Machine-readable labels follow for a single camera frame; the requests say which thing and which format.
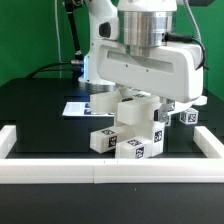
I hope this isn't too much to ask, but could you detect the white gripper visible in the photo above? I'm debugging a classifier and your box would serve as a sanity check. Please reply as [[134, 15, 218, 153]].
[[97, 42, 203, 123]]

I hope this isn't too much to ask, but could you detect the white chair seat plate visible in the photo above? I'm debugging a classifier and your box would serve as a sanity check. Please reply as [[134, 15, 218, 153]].
[[117, 120, 165, 157]]

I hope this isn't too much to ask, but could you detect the white chair back frame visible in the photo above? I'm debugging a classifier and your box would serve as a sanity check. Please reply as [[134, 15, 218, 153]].
[[90, 88, 207, 126]]

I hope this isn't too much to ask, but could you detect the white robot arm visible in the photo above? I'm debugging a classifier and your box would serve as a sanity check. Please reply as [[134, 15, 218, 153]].
[[83, 0, 206, 105]]

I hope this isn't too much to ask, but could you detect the white marker sheet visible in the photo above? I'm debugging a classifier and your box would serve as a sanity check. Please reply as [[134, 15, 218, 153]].
[[62, 102, 114, 117]]

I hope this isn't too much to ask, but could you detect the grey hose cable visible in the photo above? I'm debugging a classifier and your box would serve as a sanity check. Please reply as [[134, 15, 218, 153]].
[[166, 0, 211, 72]]

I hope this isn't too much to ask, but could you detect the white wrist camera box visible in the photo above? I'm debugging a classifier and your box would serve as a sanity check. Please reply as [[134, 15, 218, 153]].
[[98, 17, 119, 41]]

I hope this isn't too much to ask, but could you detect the white U-shaped fence frame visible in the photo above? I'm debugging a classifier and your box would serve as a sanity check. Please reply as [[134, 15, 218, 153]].
[[0, 125, 224, 184]]

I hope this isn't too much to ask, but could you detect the black cable on table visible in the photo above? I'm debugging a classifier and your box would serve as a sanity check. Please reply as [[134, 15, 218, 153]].
[[26, 61, 84, 80]]

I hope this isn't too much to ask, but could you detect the black camera stand pole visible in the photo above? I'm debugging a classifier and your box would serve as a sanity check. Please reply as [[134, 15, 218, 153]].
[[63, 0, 83, 60]]

